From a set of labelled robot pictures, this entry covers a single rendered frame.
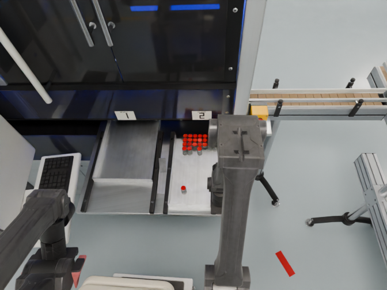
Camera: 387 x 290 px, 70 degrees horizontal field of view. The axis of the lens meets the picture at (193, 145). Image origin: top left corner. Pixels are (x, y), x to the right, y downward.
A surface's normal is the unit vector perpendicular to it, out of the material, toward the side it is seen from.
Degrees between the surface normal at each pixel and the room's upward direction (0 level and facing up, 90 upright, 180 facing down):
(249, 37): 90
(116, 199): 0
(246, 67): 90
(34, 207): 41
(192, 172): 0
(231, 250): 59
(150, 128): 0
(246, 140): 8
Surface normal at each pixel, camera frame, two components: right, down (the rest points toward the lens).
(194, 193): -0.05, -0.54
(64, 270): 0.10, -0.70
